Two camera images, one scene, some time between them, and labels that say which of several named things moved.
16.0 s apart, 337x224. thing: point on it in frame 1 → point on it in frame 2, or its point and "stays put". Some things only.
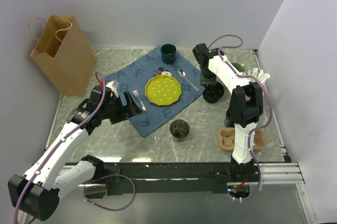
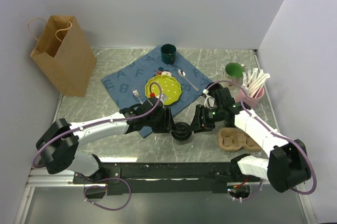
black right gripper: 212,81 → 203,125
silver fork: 136,93 stays put
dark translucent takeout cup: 179,129 → 181,140
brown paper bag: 65,54 stays put
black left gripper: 132,110 → 167,122
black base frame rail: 140,177 stays put
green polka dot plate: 162,90 stays put
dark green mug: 168,52 stays put
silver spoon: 181,73 stays put
